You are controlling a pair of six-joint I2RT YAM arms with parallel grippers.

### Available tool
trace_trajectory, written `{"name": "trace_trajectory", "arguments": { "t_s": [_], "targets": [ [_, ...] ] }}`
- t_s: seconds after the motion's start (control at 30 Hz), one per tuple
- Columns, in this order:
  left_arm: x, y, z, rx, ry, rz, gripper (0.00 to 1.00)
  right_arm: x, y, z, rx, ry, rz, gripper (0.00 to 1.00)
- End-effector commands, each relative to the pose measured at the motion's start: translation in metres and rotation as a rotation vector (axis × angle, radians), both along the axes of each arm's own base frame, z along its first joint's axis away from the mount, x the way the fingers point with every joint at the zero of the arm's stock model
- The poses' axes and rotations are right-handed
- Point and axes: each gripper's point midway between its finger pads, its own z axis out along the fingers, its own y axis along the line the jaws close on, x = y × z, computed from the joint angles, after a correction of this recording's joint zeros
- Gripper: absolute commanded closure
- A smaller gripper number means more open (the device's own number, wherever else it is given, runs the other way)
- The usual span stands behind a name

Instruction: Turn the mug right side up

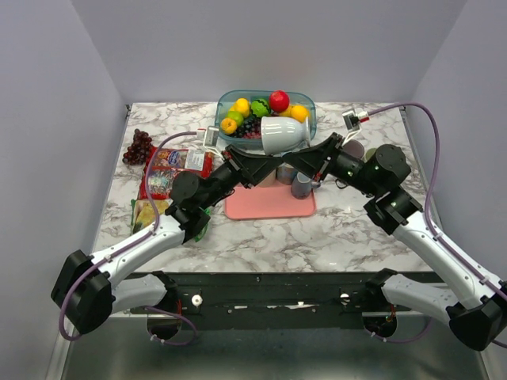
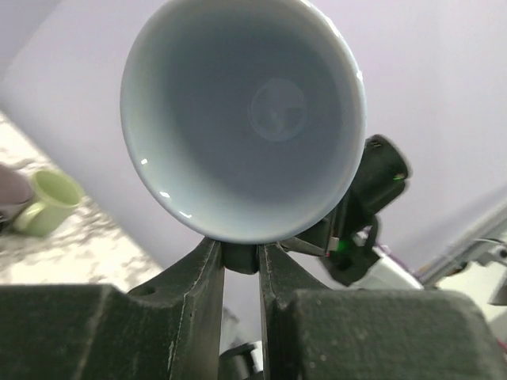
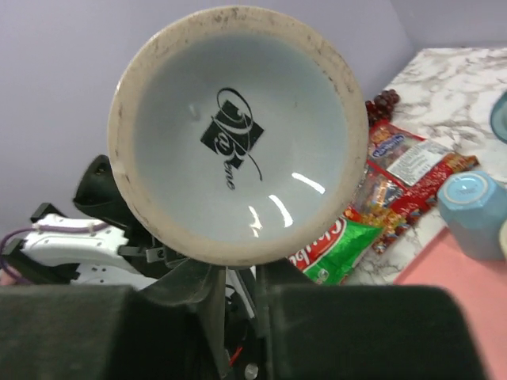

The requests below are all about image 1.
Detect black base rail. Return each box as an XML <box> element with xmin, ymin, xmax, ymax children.
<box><xmin>118</xmin><ymin>268</ymin><xmax>436</xmax><ymax>332</ymax></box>

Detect small orange toy fruit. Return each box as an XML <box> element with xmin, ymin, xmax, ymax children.
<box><xmin>220</xmin><ymin>117</ymin><xmax>238</xmax><ymax>135</ymax></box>

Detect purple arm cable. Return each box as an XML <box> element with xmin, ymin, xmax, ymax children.
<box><xmin>358</xmin><ymin>102</ymin><xmax>507</xmax><ymax>349</ymax></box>
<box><xmin>58</xmin><ymin>131</ymin><xmax>207</xmax><ymax>342</ymax></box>

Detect red grape bunch on table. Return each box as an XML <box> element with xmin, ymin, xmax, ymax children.
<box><xmin>122</xmin><ymin>128</ymin><xmax>153</xmax><ymax>165</ymax></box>

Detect cream ceramic mug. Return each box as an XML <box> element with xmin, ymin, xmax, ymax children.
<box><xmin>258</xmin><ymin>169</ymin><xmax>276</xmax><ymax>188</ymax></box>

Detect teal plastic fruit container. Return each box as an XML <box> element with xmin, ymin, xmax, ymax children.
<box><xmin>215</xmin><ymin>89</ymin><xmax>317</xmax><ymax>150</ymax></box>

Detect purple ceramic mug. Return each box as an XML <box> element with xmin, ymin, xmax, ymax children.
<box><xmin>342</xmin><ymin>139</ymin><xmax>365</xmax><ymax>160</ymax></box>

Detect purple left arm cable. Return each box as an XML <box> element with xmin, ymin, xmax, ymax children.
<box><xmin>58</xmin><ymin>131</ymin><xmax>207</xmax><ymax>342</ymax></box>

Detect red toy apple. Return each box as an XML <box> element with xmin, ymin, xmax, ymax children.
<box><xmin>269</xmin><ymin>90</ymin><xmax>290</xmax><ymax>113</ymax></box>

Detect yellow toy lemon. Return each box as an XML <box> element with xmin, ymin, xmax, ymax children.
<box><xmin>230</xmin><ymin>97</ymin><xmax>250</xmax><ymax>118</ymax></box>

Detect grey ceramic mug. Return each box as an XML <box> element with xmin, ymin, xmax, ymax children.
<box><xmin>261</xmin><ymin>116</ymin><xmax>311</xmax><ymax>155</ymax></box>

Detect Chuba cassava chips bag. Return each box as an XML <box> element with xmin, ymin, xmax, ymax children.
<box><xmin>129</xmin><ymin>197</ymin><xmax>211</xmax><ymax>241</ymax></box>

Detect green toy watermelon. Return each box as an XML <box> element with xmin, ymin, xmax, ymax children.
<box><xmin>250</xmin><ymin>98</ymin><xmax>271</xmax><ymax>118</ymax></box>

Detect pink plastic tray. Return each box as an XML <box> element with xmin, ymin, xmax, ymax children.
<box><xmin>223</xmin><ymin>182</ymin><xmax>316</xmax><ymax>220</ymax></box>

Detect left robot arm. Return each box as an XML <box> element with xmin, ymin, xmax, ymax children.
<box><xmin>51</xmin><ymin>146</ymin><xmax>282</xmax><ymax>340</ymax></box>

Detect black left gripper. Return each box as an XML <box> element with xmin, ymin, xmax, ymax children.
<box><xmin>197</xmin><ymin>144</ymin><xmax>281</xmax><ymax>211</ymax></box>

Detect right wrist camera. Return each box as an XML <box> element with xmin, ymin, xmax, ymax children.
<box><xmin>342</xmin><ymin>108</ymin><xmax>370</xmax><ymax>146</ymax></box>

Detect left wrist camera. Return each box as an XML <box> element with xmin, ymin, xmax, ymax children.
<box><xmin>196</xmin><ymin>126</ymin><xmax>222</xmax><ymax>156</ymax></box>

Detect dark grapes in container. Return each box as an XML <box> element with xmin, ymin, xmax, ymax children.
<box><xmin>233</xmin><ymin>116</ymin><xmax>261</xmax><ymax>139</ymax></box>

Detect green toy lime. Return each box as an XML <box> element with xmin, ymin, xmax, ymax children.
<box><xmin>227</xmin><ymin>110</ymin><xmax>244</xmax><ymax>126</ymax></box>

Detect blue-bottom beige mug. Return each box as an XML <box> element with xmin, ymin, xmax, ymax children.
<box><xmin>276</xmin><ymin>164</ymin><xmax>297</xmax><ymax>185</ymax></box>

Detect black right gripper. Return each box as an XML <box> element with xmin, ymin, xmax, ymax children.
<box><xmin>282</xmin><ymin>133</ymin><xmax>379</xmax><ymax>198</ymax></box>

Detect colourful candy bag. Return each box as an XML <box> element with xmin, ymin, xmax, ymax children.
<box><xmin>137</xmin><ymin>146</ymin><xmax>214</xmax><ymax>200</ymax></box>

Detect green ceramic mug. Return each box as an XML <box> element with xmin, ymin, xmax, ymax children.
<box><xmin>364</xmin><ymin>148</ymin><xmax>377</xmax><ymax>162</ymax></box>

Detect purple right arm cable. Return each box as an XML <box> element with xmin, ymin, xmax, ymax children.
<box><xmin>358</xmin><ymin>102</ymin><xmax>507</xmax><ymax>349</ymax></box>

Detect small grey-purple mug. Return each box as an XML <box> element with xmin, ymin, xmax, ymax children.
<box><xmin>291</xmin><ymin>172</ymin><xmax>321</xmax><ymax>200</ymax></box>

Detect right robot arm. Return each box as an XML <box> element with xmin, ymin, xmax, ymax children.
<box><xmin>282</xmin><ymin>134</ymin><xmax>506</xmax><ymax>352</ymax></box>

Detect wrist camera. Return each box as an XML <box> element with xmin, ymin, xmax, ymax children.
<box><xmin>196</xmin><ymin>126</ymin><xmax>222</xmax><ymax>156</ymax></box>
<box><xmin>342</xmin><ymin>108</ymin><xmax>370</xmax><ymax>146</ymax></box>

